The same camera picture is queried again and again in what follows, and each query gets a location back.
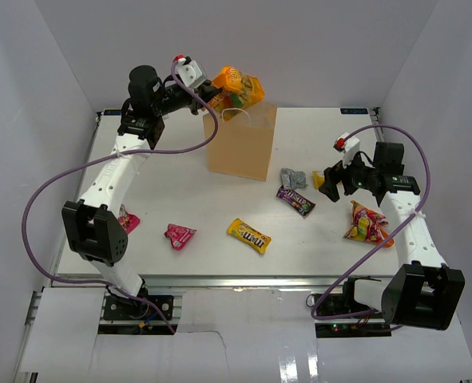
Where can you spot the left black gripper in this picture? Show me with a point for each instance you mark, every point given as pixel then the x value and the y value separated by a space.
pixel 204 89

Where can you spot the yellow snack bar packet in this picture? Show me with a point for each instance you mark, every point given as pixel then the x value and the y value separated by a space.
pixel 318 179

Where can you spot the pink candy packet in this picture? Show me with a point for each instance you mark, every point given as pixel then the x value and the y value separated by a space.
pixel 178 235
pixel 127 220

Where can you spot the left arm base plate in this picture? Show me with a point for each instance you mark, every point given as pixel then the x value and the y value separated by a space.
pixel 119 308

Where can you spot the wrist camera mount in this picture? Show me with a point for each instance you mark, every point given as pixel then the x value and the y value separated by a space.
pixel 189 72
pixel 348 146

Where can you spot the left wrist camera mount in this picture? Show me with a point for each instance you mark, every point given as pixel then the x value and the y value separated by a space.
pixel 189 72

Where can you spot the colourful Fox's candy bag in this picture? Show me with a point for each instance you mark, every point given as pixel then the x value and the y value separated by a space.
pixel 367 226

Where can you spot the orange gummy snack bag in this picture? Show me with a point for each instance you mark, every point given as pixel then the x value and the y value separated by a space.
pixel 241 91

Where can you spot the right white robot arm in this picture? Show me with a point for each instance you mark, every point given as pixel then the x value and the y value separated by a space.
pixel 424 292

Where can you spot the brown M&M's packet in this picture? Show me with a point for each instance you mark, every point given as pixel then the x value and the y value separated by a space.
pixel 299 203

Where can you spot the brown paper bag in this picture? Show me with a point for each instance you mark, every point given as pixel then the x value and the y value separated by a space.
pixel 244 142

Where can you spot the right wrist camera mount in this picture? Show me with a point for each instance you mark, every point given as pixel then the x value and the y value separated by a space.
pixel 348 146

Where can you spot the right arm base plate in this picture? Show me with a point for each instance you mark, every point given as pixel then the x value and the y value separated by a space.
pixel 343 323

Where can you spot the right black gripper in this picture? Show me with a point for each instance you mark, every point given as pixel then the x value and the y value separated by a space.
pixel 336 174

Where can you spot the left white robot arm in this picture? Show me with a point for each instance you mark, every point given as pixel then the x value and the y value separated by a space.
pixel 92 224

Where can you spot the yellow M&M's packet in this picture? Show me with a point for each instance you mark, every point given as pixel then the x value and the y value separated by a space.
pixel 249 235

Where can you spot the silver foil snack packet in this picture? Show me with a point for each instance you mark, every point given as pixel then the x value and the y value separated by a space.
pixel 292 180

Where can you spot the aluminium table frame rail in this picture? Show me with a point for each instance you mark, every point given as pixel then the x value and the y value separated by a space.
pixel 237 281

